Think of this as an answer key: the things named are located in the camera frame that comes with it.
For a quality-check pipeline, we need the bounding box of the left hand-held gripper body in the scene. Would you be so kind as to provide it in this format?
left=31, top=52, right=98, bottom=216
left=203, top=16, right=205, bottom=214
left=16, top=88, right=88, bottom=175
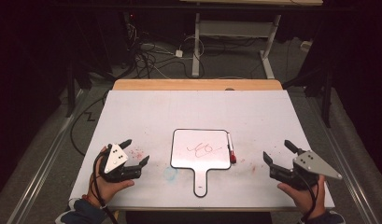
left=98, top=143, right=143, bottom=184

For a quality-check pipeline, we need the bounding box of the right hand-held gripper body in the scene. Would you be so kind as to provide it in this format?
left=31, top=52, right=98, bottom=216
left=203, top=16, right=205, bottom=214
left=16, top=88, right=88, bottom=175
left=269, top=150, right=343, bottom=191

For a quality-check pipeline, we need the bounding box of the white marker with red cap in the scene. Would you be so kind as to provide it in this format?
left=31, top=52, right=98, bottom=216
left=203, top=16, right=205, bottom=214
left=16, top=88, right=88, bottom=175
left=226, top=133, right=238, bottom=165

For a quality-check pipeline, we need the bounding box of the small whiteboard with handle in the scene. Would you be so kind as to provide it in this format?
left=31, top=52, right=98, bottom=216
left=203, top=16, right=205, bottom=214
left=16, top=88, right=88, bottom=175
left=170, top=128, right=233, bottom=198

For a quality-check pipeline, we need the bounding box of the person's left hand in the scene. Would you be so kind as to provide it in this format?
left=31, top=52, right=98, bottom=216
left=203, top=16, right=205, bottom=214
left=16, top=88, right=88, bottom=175
left=87, top=146, right=135, bottom=208

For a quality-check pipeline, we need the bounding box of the person's right hand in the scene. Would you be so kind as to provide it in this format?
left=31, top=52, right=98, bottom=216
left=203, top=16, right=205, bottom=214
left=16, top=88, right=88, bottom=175
left=276, top=175, right=327, bottom=220

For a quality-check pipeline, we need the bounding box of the large white cover board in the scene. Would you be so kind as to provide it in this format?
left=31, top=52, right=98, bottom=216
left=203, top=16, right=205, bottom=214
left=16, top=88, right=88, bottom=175
left=68, top=89, right=336, bottom=210

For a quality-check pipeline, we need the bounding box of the black metal stand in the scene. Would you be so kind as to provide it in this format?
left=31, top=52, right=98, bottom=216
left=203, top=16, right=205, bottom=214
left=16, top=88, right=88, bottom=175
left=281, top=66, right=333, bottom=129
left=64, top=59, right=77, bottom=119

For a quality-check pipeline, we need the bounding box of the wooden table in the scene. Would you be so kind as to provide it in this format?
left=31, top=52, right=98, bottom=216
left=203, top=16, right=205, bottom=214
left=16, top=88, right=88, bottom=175
left=112, top=78, right=327, bottom=213

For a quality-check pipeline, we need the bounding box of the white-framed desk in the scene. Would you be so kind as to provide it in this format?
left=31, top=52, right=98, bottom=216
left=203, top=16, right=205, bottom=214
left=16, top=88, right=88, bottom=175
left=178, top=0, right=324, bottom=80

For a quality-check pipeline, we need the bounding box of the left hand-held gripper cable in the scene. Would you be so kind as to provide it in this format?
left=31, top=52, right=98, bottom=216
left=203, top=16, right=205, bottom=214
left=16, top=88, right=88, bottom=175
left=91, top=143, right=120, bottom=224

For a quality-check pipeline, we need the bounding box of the hand-held gripper cable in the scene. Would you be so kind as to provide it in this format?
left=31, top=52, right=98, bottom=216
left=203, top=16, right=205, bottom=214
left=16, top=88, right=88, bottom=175
left=292, top=169, right=319, bottom=224
left=91, top=143, right=120, bottom=224

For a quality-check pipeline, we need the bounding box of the right hand-held gripper cable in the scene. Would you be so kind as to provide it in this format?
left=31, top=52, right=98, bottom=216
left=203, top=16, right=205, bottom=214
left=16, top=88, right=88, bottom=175
left=292, top=169, right=319, bottom=224

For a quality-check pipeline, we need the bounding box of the metal floor rail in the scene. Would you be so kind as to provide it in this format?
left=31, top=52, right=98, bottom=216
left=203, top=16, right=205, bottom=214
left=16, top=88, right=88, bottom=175
left=6, top=89, right=87, bottom=224
left=304, top=94, right=381, bottom=224

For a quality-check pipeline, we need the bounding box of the black floor cable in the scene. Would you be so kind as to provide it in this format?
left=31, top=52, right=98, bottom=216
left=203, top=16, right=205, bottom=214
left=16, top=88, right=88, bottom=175
left=69, top=90, right=110, bottom=157

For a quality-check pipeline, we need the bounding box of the tangle of floor cables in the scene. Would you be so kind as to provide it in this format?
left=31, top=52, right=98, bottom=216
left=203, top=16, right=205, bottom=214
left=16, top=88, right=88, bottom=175
left=125, top=12, right=205, bottom=80

